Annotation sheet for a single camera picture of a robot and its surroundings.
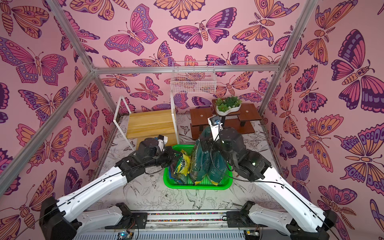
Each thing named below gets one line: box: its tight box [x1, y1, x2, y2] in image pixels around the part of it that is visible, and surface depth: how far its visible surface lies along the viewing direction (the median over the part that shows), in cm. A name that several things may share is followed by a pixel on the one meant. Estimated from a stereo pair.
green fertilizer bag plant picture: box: [190, 125, 210, 186], surface depth 72 cm
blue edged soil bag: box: [168, 163, 188, 184], surface depth 71 cm
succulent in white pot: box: [215, 95, 243, 116], surface depth 88 cm
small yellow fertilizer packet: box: [180, 150, 191, 176], surface depth 76 cm
